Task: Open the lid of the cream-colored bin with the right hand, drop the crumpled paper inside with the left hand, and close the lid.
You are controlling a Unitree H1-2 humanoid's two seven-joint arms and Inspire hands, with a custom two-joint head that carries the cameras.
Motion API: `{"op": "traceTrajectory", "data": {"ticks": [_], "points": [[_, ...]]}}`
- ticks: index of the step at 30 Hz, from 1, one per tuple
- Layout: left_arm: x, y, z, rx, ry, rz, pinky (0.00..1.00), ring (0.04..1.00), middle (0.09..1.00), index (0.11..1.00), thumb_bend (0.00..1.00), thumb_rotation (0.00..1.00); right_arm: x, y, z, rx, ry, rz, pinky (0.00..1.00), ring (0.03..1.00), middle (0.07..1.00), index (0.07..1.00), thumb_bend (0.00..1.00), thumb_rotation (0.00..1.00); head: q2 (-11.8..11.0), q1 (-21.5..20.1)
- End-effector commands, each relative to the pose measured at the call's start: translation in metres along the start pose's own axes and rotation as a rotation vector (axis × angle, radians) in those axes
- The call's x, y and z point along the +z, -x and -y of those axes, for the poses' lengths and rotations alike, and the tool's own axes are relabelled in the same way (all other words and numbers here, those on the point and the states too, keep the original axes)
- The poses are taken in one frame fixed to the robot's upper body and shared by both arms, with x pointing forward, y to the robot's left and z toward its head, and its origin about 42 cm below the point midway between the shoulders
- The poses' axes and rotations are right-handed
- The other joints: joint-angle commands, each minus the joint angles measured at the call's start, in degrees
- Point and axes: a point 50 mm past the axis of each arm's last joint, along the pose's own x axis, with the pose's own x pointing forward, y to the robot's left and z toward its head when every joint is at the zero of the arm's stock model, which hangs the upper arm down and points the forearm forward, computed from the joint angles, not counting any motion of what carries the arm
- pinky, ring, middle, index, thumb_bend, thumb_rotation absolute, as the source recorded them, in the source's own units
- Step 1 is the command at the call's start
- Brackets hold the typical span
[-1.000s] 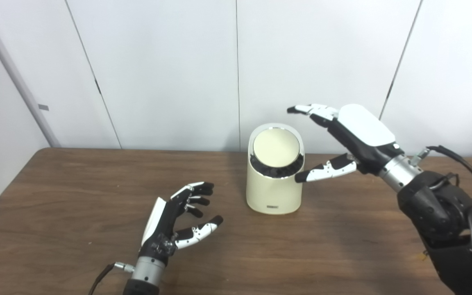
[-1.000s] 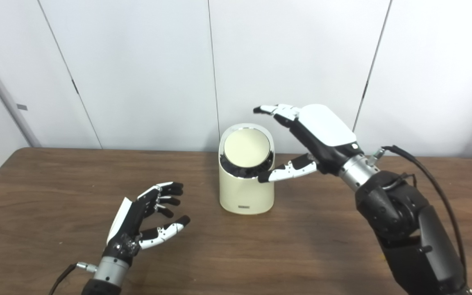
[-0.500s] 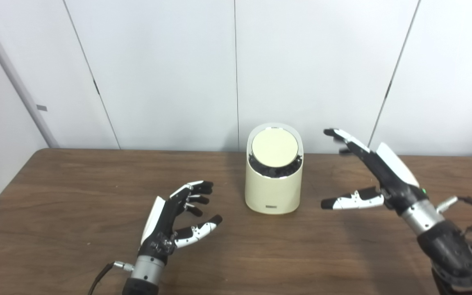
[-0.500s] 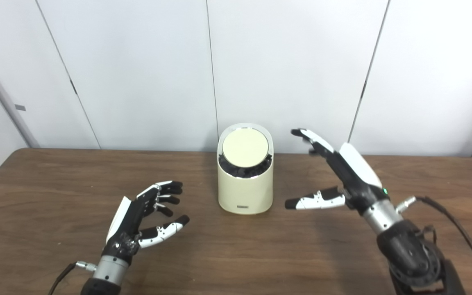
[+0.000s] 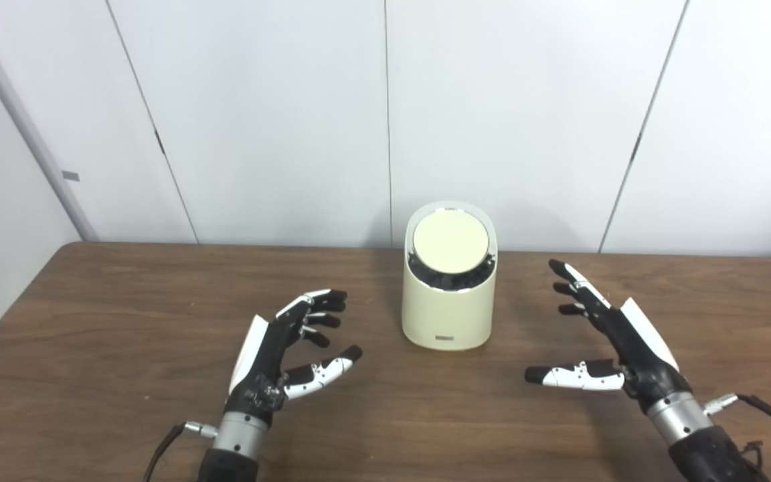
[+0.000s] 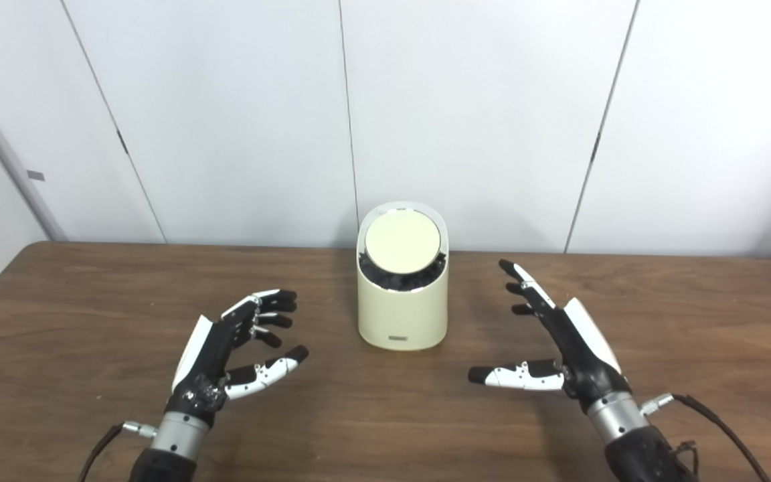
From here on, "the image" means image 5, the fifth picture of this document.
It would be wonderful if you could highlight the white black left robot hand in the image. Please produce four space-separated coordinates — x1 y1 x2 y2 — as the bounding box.
225 289 363 426

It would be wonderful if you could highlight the cream-colored desktop bin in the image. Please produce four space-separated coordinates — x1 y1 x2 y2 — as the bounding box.
402 201 498 351

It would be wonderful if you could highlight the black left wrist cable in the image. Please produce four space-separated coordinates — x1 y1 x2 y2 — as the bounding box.
143 420 218 482

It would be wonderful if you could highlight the black bin liner bag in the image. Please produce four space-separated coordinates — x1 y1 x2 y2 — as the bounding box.
407 251 497 292

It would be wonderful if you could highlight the round cream bin lid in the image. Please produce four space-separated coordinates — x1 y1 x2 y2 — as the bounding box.
412 209 490 274

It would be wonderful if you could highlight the grey wall corner post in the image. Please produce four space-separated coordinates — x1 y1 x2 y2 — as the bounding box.
0 0 100 242

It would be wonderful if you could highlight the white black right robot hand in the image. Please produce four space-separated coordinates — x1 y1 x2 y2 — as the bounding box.
525 259 693 416

